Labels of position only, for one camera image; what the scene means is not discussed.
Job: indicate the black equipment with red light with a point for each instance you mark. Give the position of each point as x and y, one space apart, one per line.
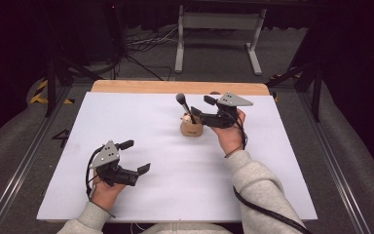
113 29

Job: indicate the person's torso grey clothing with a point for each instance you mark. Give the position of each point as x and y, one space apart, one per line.
188 229

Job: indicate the black makeup brush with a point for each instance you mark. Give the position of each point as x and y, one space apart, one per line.
181 98

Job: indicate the white metal stand frame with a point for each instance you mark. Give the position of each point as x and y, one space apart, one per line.
220 21

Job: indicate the white table board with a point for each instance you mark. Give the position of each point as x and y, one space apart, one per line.
181 182

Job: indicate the person's right hand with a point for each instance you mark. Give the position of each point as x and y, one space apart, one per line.
230 138

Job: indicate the small cream ball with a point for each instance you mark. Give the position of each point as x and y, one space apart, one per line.
186 119

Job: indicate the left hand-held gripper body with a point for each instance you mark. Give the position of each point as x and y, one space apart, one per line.
107 156

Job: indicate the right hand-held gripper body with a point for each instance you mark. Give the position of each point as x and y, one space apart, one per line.
232 100

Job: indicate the wooden brush holder cup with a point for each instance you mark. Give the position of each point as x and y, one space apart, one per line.
191 130

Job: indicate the aluminium floor rail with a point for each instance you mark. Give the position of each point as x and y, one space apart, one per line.
22 165
334 156

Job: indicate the black tripod stand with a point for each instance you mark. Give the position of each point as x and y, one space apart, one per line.
50 84
316 94

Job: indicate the wooden table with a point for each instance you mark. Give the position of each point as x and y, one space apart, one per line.
142 87

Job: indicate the person's left hand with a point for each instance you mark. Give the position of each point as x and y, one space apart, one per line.
105 195

